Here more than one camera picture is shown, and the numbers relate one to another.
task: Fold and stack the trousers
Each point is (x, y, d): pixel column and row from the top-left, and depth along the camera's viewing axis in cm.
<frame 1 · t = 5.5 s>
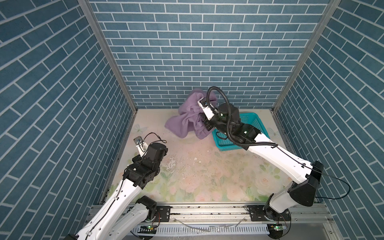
left hand: (153, 149, 75), fingers open
right hand: (201, 108, 70), fingers closed
teal plastic basket: (222, 145, 89), point 12 cm above the table

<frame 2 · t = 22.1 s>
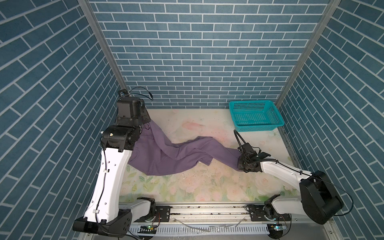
left hand: (140, 109, 65), fingers closed
right hand: (239, 163, 89), fingers closed
teal plastic basket: (255, 116, 107), point 10 cm above the table
purple trousers: (155, 151, 88), point 10 cm above the table

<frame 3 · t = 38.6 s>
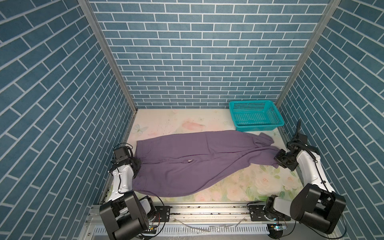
left hand: (138, 163, 86), fingers closed
right hand: (278, 160, 82), fingers closed
purple trousers: (171, 164, 91), point 2 cm above the table
the other named things where they were.

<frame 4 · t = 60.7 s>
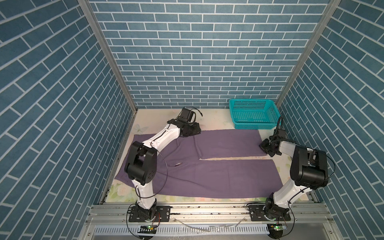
left hand: (198, 130, 92), fingers open
right hand: (261, 144, 99), fingers closed
